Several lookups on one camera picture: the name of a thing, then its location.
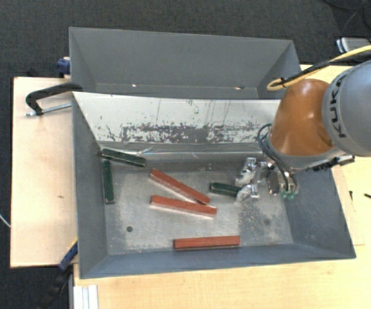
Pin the grey metal bin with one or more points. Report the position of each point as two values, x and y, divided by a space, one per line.
172 60

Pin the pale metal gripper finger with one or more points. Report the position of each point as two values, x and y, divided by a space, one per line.
249 169
252 192

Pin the pale wood flat board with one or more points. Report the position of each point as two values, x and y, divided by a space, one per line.
43 172

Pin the dark green flat block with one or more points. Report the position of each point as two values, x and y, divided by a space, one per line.
223 188
124 157
108 182

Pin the red-brown flat block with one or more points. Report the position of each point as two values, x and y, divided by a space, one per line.
185 205
206 242
178 185

